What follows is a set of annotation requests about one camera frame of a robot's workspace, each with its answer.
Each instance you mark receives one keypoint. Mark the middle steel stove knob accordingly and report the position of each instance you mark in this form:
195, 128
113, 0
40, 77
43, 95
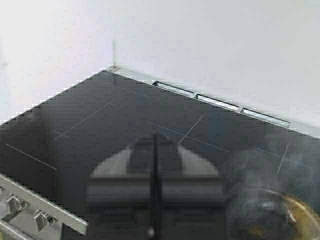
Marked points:
43, 219

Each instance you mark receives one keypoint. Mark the left steel stove knob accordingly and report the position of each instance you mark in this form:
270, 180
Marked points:
15, 204

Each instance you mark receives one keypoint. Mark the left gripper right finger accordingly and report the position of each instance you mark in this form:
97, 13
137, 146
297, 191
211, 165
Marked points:
189, 195

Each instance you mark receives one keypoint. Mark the stainless steel stove range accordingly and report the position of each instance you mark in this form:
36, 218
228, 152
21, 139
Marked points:
48, 153

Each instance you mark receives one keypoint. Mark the steel stove knob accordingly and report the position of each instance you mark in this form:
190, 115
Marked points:
15, 204
43, 219

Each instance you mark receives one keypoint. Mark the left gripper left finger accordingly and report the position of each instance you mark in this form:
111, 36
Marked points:
121, 194

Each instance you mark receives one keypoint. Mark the black frying pan steel rim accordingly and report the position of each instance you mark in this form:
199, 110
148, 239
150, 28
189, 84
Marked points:
263, 214

